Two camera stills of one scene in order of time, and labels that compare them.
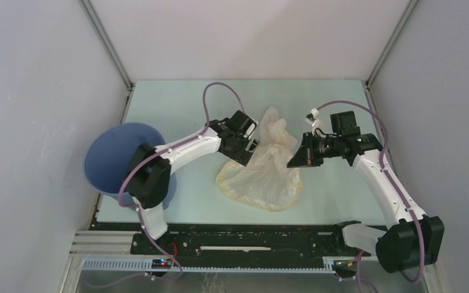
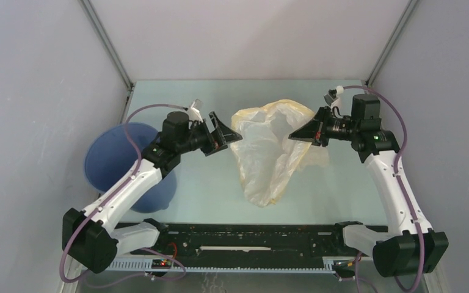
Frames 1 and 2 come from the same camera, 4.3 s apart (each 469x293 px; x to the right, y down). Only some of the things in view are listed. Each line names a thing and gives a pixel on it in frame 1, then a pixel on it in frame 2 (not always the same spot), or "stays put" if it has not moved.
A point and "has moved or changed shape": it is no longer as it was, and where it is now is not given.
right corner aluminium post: [391, 46] stays put
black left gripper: [243, 156] → [218, 139]
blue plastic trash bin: [110, 153] stays put
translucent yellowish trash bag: [266, 182] has moved or changed shape
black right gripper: [305, 155] → [312, 130]
